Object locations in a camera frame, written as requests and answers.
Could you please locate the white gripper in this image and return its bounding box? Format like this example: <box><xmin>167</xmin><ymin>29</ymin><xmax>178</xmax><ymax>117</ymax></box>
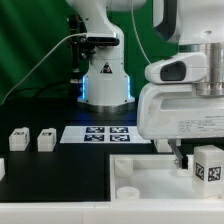
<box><xmin>137</xmin><ymin>83</ymin><xmax>224</xmax><ymax>169</ymax></box>

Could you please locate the white square table top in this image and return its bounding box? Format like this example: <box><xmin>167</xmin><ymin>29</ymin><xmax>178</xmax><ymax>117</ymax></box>
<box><xmin>110</xmin><ymin>155</ymin><xmax>224</xmax><ymax>201</ymax></box>

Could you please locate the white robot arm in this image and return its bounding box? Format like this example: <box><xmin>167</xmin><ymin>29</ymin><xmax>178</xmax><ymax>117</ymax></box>
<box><xmin>66</xmin><ymin>0</ymin><xmax>224</xmax><ymax>168</ymax></box>

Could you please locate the white sheet with tags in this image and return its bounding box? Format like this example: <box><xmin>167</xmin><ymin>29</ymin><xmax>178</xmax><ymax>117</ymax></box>
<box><xmin>60</xmin><ymin>126</ymin><xmax>150</xmax><ymax>144</ymax></box>

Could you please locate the white left fence piece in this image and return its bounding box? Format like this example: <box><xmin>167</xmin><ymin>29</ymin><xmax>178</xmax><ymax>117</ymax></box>
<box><xmin>0</xmin><ymin>158</ymin><xmax>5</xmax><ymax>182</ymax></box>

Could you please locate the white front fence rail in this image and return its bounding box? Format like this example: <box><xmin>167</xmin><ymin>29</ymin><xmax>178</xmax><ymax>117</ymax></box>
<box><xmin>0</xmin><ymin>200</ymin><xmax>224</xmax><ymax>224</ymax></box>

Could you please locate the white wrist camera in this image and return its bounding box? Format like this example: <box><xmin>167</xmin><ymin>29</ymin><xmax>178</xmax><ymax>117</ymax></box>
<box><xmin>145</xmin><ymin>52</ymin><xmax>208</xmax><ymax>84</ymax></box>

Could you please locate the white cable at right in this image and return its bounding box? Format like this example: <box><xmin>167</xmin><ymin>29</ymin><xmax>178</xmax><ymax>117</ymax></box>
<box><xmin>130</xmin><ymin>0</ymin><xmax>153</xmax><ymax>66</ymax></box>

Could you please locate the black cable on table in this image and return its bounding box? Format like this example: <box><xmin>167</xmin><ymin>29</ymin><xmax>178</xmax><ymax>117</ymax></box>
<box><xmin>3</xmin><ymin>80</ymin><xmax>83</xmax><ymax>103</ymax></box>

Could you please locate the black camera stand pole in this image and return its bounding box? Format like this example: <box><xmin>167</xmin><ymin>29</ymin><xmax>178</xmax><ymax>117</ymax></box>
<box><xmin>67</xmin><ymin>15</ymin><xmax>86</xmax><ymax>100</ymax></box>

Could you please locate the black camera on stand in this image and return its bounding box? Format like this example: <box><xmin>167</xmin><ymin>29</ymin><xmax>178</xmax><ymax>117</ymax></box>
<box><xmin>86</xmin><ymin>32</ymin><xmax>119</xmax><ymax>46</ymax></box>

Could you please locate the white camera cable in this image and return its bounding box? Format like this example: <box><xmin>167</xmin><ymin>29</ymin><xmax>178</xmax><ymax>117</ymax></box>
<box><xmin>1</xmin><ymin>32</ymin><xmax>88</xmax><ymax>105</ymax></box>

